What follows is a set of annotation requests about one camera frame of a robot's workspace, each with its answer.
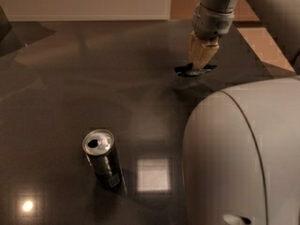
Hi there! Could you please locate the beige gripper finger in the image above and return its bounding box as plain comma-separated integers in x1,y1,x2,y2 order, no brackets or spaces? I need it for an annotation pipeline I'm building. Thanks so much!
188,32,203,62
194,38,219,69

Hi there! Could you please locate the black rxbar chocolate wrapper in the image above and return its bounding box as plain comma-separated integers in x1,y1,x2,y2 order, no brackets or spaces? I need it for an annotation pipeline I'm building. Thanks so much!
174,63,216,77

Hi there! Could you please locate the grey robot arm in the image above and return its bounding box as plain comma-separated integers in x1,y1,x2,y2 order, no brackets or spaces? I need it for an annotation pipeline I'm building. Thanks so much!
183,0,300,225

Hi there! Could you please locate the dark aluminium drink can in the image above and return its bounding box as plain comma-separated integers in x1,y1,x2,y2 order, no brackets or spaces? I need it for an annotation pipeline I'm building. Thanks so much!
82,128,122,188

